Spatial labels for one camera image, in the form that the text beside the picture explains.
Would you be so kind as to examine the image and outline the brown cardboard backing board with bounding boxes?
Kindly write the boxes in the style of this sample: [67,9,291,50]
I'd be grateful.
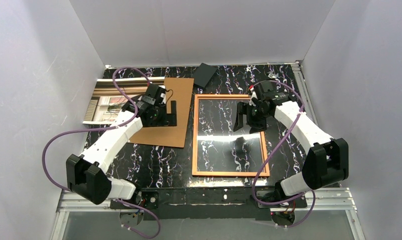
[129,77,194,148]

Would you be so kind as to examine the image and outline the clear acrylic sheet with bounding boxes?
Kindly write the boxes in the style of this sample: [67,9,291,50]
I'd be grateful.
[195,97,266,173]

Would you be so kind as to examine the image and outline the printed photo of window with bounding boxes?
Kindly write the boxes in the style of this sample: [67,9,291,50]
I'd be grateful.
[83,77,148,125]

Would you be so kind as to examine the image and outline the orange picture frame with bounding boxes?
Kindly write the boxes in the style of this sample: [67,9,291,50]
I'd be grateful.
[191,94,271,178]

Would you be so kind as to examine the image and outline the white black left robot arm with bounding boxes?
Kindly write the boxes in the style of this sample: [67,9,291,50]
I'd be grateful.
[66,83,177,205]

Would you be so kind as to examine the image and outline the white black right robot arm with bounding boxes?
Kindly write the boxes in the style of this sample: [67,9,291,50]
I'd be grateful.
[233,79,349,201]

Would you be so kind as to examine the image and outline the black square block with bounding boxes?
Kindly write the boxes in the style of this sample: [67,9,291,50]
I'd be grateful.
[192,63,218,89]

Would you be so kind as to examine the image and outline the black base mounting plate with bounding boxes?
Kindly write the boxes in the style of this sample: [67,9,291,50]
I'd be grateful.
[127,186,307,221]

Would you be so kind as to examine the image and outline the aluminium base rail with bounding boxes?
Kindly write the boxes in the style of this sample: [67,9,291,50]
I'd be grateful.
[51,186,365,240]

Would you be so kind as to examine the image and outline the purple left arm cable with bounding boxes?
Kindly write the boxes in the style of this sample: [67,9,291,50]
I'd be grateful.
[41,67,162,240]

